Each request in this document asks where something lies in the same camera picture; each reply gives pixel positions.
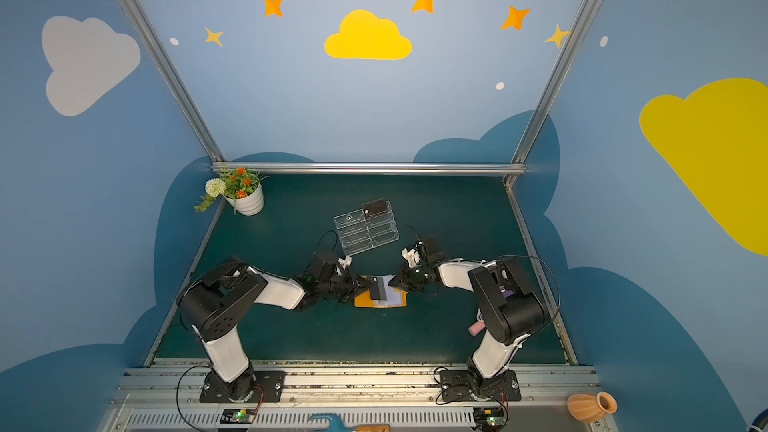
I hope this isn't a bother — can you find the yellow leather card holder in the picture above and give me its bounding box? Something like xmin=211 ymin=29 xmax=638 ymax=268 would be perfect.
xmin=354 ymin=275 xmax=407 ymax=308

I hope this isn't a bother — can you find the clear plastic organizer tray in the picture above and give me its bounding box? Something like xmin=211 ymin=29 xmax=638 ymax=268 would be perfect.
xmin=334 ymin=202 xmax=399 ymax=256

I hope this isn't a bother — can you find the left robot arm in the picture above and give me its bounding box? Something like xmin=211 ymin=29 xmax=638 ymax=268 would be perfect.
xmin=176 ymin=250 xmax=372 ymax=386

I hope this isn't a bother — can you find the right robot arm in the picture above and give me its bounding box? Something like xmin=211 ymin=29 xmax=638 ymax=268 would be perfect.
xmin=389 ymin=236 xmax=552 ymax=387

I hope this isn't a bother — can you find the potted flower plant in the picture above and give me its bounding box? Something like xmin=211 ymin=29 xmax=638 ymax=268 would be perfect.
xmin=194 ymin=167 xmax=264 ymax=216

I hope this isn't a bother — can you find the left controller board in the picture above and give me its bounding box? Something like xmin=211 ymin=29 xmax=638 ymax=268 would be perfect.
xmin=219 ymin=408 xmax=257 ymax=426

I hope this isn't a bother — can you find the controller board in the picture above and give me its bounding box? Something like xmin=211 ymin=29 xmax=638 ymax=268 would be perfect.
xmin=219 ymin=408 xmax=257 ymax=426
xmin=472 ymin=408 xmax=508 ymax=432

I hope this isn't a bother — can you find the right controller board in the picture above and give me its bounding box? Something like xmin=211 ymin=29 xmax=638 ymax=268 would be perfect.
xmin=472 ymin=408 xmax=508 ymax=432

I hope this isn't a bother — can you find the terracotta clay vase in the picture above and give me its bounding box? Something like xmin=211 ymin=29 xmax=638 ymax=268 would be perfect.
xmin=567 ymin=392 xmax=618 ymax=423

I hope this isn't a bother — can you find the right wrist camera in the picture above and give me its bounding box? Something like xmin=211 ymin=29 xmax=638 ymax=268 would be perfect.
xmin=401 ymin=248 xmax=421 ymax=269

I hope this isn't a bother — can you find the aluminium frame rear bar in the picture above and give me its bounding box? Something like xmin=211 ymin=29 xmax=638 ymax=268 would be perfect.
xmin=212 ymin=162 xmax=526 ymax=176

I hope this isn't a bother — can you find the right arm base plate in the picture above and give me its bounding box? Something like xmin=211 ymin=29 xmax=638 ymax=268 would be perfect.
xmin=433 ymin=366 xmax=522 ymax=404

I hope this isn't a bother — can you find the teal handled tool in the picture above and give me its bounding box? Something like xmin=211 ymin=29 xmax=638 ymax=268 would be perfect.
xmin=310 ymin=414 xmax=391 ymax=432

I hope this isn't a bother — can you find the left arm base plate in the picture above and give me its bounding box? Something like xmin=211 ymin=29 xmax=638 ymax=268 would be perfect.
xmin=199 ymin=369 xmax=285 ymax=404

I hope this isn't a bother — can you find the aluminium front rail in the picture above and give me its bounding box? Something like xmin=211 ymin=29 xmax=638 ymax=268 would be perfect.
xmin=99 ymin=360 xmax=618 ymax=431

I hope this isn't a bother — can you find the aluminium frame right post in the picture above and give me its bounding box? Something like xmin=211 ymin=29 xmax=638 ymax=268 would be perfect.
xmin=510 ymin=0 xmax=604 ymax=174

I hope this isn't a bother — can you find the aluminium frame post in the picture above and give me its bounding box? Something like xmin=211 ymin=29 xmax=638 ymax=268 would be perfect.
xmin=510 ymin=0 xmax=604 ymax=174
xmin=117 ymin=0 xmax=225 ymax=162

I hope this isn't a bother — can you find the aluminium frame left post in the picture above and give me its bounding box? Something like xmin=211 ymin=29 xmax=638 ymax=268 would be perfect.
xmin=117 ymin=0 xmax=225 ymax=162

